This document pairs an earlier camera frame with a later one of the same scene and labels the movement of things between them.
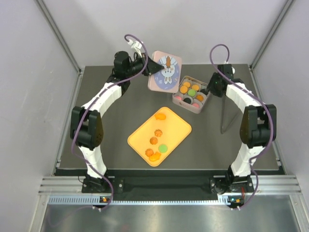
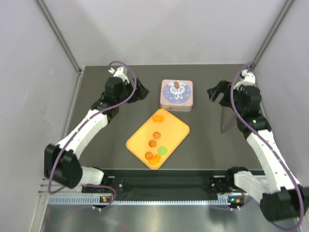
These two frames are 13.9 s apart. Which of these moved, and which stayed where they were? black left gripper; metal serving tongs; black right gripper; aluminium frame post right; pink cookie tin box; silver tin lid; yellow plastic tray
Moved: black right gripper; silver tin lid; black left gripper; pink cookie tin box
Stayed: aluminium frame post right; yellow plastic tray; metal serving tongs
